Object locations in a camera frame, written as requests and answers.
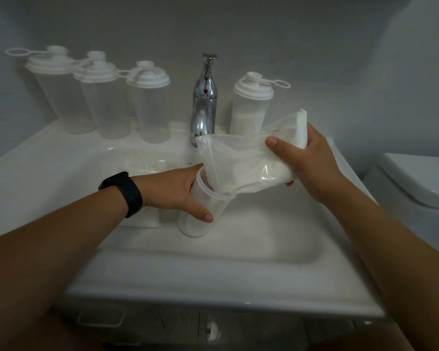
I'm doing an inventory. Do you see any black wristband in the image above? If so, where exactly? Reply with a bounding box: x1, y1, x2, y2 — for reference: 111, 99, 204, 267
98, 171, 143, 218

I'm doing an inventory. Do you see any person's right hand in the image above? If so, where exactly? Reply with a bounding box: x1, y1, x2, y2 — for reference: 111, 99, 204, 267
265, 122, 352, 206

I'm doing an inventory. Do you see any chrome faucet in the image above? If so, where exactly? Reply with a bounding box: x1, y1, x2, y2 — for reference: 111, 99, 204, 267
190, 53, 219, 147

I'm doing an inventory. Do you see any shaker bottle with white powder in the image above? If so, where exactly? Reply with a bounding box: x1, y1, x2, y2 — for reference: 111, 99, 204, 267
229, 72, 292, 136

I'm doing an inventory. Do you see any clear plastic cup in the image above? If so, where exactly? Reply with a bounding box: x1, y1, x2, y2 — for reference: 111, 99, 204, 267
177, 167, 229, 238

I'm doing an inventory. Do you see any person's right forearm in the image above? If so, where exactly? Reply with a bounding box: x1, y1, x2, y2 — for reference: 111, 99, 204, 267
321, 179, 439, 351

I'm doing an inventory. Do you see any empty clear shaker bottle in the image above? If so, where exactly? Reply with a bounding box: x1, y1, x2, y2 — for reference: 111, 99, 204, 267
126, 61, 171, 144
5, 45, 96, 135
73, 51, 133, 140

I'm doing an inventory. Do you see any white sink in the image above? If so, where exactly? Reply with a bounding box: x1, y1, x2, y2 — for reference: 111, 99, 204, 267
0, 118, 385, 318

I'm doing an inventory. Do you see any person's left forearm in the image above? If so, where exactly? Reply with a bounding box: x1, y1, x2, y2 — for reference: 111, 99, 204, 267
0, 175, 144, 351

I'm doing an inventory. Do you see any white toilet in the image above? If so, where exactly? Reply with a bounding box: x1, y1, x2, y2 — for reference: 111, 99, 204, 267
362, 153, 439, 261

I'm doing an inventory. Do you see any grey vanity cabinet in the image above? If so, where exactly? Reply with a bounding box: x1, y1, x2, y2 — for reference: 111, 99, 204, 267
51, 296, 388, 351

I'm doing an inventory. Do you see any person's left hand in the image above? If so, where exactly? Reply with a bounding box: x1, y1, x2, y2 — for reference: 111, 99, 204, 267
132, 163, 215, 224

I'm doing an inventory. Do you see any plastic bag of white powder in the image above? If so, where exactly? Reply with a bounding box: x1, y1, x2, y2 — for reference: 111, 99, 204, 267
196, 109, 309, 196

